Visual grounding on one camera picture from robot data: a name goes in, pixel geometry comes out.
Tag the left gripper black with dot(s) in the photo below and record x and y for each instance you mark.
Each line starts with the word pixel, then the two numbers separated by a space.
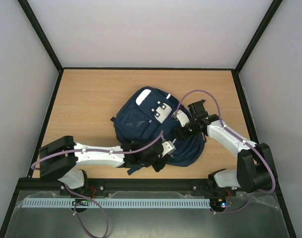
pixel 157 167

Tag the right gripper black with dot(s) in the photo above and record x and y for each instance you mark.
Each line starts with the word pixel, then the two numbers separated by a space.
pixel 180 133

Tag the navy blue backpack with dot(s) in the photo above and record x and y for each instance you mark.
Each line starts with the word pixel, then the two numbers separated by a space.
pixel 150 111

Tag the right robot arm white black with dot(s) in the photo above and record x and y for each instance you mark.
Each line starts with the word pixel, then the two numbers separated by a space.
pixel 255 169

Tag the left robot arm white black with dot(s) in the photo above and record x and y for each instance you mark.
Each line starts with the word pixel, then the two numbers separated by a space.
pixel 63 158

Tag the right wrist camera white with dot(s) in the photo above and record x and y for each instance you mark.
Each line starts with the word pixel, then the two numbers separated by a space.
pixel 181 117

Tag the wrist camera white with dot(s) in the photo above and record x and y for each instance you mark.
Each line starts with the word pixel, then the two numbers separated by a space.
pixel 181 117
pixel 168 148

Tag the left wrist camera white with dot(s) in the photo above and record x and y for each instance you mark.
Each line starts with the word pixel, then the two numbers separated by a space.
pixel 168 148

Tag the black aluminium frame rail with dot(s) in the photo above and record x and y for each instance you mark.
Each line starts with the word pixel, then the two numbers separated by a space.
pixel 105 186

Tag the light blue cable duct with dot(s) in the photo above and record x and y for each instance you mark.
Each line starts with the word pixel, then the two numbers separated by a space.
pixel 116 203

